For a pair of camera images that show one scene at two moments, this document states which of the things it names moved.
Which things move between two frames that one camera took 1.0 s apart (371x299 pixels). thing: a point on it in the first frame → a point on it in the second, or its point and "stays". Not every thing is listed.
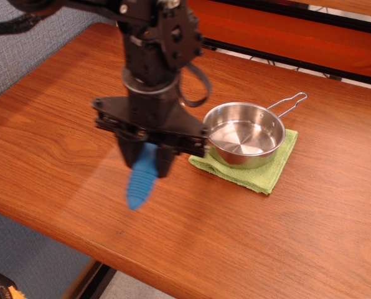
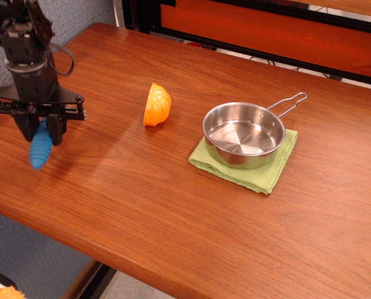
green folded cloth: [259, 179] stays
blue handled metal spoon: [142, 175] → [40, 144]
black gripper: [159, 118] → [35, 91]
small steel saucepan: [246, 136] stays
